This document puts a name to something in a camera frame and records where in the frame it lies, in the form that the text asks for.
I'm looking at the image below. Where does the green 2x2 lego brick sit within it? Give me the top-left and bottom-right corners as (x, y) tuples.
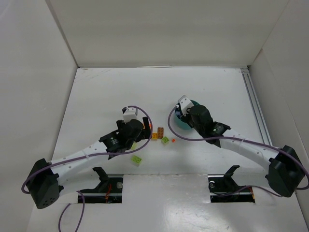
(131, 143), (137, 150)

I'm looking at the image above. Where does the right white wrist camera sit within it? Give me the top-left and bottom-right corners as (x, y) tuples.
(175, 95), (194, 118)

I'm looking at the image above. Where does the aluminium rail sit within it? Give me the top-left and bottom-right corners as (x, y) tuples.
(240, 67), (281, 167)

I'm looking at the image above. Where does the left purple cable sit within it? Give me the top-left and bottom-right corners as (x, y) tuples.
(21, 105), (153, 232)

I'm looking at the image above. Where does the brown 2x4 lego plate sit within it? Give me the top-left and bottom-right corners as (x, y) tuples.
(157, 127), (164, 139)

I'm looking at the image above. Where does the purple cable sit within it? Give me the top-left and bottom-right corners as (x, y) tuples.
(167, 103), (309, 198)
(21, 105), (153, 232)

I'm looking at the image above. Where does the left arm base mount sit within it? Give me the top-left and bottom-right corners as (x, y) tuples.
(81, 167), (124, 204)

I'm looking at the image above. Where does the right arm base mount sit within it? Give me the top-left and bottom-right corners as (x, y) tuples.
(208, 165), (255, 203)

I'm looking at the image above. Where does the green 2x4 lego brick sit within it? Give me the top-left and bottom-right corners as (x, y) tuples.
(130, 155), (142, 167)

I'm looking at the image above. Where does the small yellow 2x2 lego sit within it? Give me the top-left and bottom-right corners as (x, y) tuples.
(151, 132), (158, 141)

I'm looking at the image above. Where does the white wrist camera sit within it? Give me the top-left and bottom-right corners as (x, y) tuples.
(175, 95), (194, 118)
(122, 106), (138, 123)

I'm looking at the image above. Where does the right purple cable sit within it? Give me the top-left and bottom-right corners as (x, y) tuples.
(167, 103), (309, 198)

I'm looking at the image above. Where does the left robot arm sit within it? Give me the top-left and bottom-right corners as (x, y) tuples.
(22, 116), (152, 209)

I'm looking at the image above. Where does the teal divided round container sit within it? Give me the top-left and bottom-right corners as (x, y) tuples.
(174, 95), (193, 130)

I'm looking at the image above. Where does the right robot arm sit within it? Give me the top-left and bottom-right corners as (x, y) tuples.
(182, 104), (306, 197)

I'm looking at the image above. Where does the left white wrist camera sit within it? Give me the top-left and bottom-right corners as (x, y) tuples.
(122, 106), (138, 123)

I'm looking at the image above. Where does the green 2x2 lego near finger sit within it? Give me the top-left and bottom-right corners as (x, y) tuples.
(161, 136), (169, 145)

